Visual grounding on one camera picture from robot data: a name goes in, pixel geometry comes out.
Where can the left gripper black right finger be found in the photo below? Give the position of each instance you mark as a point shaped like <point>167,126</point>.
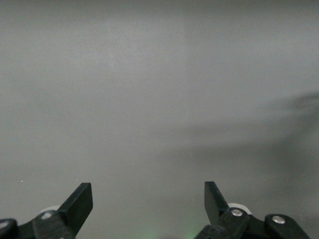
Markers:
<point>216,209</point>

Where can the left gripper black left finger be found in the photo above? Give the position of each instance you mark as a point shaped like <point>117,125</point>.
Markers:
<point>74,209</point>

